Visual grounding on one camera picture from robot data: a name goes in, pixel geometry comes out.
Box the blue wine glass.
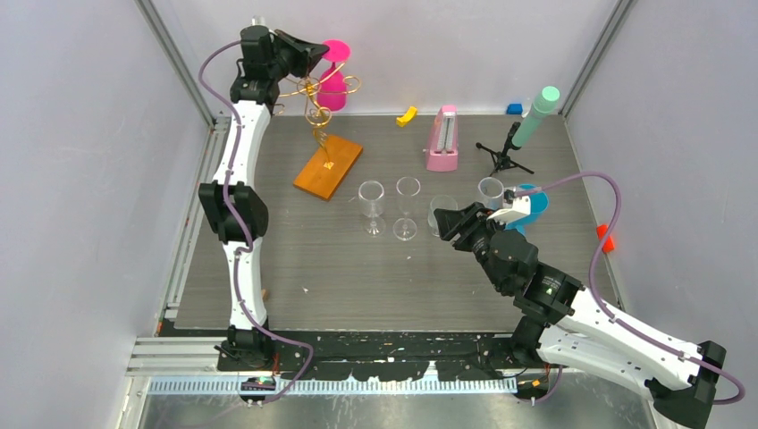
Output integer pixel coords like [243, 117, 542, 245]
[505, 191, 550, 235]

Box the clear wine glass back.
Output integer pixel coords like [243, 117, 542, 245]
[358, 180, 386, 237]

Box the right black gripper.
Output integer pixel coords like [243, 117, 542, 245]
[433, 201, 509, 293]

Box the clear wine glass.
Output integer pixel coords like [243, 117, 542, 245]
[393, 176, 421, 241]
[477, 177, 504, 211]
[358, 180, 386, 237]

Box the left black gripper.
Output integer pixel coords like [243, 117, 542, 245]
[267, 29, 329, 81]

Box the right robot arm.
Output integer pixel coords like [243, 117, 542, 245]
[434, 203, 726, 428]

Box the purple cable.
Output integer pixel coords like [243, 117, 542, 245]
[513, 172, 747, 407]
[197, 39, 315, 407]

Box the pink wine glass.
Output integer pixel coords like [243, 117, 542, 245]
[316, 39, 351, 112]

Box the yellow block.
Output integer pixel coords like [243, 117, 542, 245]
[395, 105, 417, 128]

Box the gold wire glass rack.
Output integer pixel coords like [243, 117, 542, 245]
[281, 59, 362, 170]

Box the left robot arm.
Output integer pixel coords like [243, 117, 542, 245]
[198, 25, 329, 370]

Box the orange wooden rack base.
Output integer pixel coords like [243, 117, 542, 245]
[293, 135, 363, 201]

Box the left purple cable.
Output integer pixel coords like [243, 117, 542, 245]
[197, 39, 315, 407]

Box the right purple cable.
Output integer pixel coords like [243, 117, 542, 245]
[513, 172, 747, 407]

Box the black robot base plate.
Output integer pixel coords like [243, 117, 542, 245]
[215, 331, 556, 382]

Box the blue block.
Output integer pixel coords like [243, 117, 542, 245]
[505, 103, 524, 115]

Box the red block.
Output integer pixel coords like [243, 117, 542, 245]
[596, 223, 615, 254]

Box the black tripod mic stand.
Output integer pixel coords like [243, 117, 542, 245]
[476, 122, 535, 177]

